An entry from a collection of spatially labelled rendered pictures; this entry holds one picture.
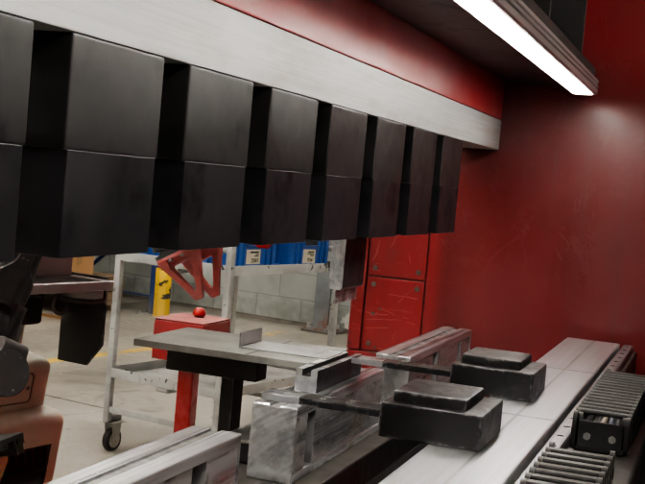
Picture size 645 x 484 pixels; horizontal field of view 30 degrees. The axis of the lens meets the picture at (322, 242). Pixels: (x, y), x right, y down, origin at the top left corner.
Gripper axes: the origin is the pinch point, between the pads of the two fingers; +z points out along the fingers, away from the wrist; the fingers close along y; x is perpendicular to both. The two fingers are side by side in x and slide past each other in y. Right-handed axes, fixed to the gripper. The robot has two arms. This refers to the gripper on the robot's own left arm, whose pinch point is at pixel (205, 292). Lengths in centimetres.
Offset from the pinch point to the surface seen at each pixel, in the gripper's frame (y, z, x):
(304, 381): -13.2, 17.9, -14.7
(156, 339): -7.1, 4.0, 6.6
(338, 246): -4.2, 2.5, -23.1
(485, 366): -3.9, 25.1, -35.5
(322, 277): 752, -68, 254
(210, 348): -7.7, 8.4, -1.1
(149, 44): -72, -11, -38
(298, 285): 779, -72, 286
